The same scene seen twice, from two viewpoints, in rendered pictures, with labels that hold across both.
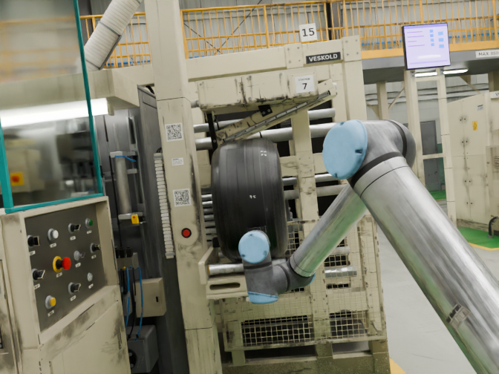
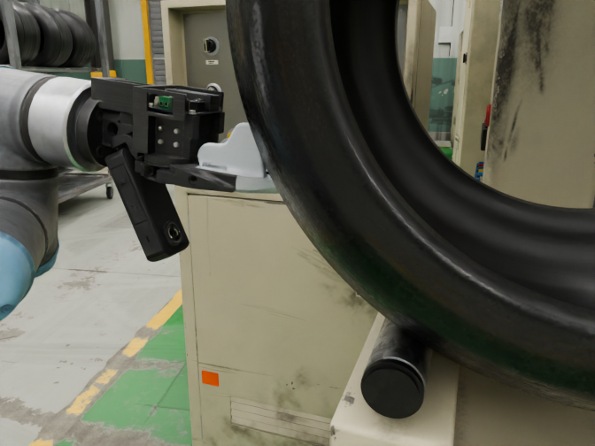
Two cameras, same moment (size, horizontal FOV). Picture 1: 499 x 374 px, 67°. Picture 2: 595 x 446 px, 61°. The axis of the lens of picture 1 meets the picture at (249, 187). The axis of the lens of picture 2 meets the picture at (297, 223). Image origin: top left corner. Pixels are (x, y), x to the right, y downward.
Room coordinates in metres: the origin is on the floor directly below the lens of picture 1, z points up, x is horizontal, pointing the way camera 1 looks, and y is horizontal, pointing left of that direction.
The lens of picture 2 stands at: (1.60, -0.44, 1.11)
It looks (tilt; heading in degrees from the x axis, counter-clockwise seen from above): 16 degrees down; 106
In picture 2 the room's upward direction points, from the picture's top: straight up
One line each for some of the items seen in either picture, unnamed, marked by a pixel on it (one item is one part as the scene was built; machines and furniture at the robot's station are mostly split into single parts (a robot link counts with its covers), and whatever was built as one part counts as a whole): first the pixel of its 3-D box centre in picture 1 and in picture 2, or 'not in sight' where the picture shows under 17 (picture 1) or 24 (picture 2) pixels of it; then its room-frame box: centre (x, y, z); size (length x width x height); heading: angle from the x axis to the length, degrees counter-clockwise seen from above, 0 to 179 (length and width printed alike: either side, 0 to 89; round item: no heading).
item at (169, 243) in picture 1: (165, 205); not in sight; (1.70, 0.39, 1.19); 0.05 x 0.04 x 0.48; 176
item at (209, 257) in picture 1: (210, 261); not in sight; (1.74, 0.22, 0.90); 0.40 x 0.03 x 0.10; 176
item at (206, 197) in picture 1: (211, 219); not in sight; (2.12, 0.24, 1.05); 0.20 x 0.15 x 0.30; 86
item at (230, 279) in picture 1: (247, 280); (414, 349); (1.59, 0.05, 0.84); 0.36 x 0.09 x 0.06; 86
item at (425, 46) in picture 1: (425, 46); not in sight; (4.85, -2.43, 2.60); 0.60 x 0.05 x 0.55; 96
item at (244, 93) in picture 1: (258, 92); not in sight; (2.02, -0.10, 1.71); 0.61 x 0.25 x 0.15; 86
